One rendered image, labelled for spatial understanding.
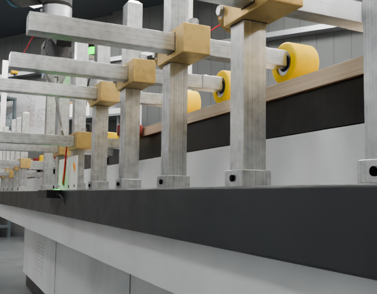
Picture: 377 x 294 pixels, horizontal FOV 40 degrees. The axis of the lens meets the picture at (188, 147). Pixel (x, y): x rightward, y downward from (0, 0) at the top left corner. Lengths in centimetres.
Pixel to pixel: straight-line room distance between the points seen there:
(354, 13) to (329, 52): 555
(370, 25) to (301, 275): 28
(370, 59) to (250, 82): 23
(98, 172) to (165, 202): 55
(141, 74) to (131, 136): 14
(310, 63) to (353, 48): 526
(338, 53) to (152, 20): 271
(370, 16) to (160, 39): 45
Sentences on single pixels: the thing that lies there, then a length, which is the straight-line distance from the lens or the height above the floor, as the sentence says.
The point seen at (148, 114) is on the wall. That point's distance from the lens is 728.
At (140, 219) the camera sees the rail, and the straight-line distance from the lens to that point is 96.
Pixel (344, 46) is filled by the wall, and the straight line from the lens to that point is 630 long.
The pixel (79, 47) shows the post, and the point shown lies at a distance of 168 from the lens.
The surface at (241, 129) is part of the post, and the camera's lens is 68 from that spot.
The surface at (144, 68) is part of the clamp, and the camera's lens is 110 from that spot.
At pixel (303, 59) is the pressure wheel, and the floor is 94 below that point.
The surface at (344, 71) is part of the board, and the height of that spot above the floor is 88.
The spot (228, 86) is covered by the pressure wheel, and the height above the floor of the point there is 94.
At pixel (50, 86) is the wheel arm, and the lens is 133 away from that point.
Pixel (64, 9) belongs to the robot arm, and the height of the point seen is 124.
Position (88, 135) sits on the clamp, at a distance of 156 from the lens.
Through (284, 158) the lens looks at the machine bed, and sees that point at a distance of 98.
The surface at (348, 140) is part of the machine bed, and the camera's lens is 84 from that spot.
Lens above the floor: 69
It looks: 5 degrees up
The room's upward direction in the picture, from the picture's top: 1 degrees clockwise
